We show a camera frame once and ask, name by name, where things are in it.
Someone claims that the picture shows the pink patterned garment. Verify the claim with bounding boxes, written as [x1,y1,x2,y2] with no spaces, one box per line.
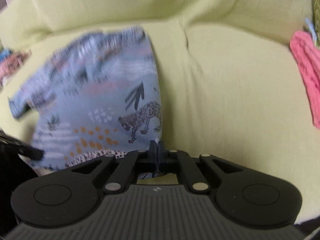
[1,51,32,87]

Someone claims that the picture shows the blue white patterned garment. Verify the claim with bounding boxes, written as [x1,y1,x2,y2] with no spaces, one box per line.
[0,49,12,61]

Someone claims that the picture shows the light green sofa cover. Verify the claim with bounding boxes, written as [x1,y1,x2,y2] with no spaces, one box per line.
[1,0,319,223]

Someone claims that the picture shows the pink knitted cloth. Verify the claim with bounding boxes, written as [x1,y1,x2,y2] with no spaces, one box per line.
[289,31,319,129]

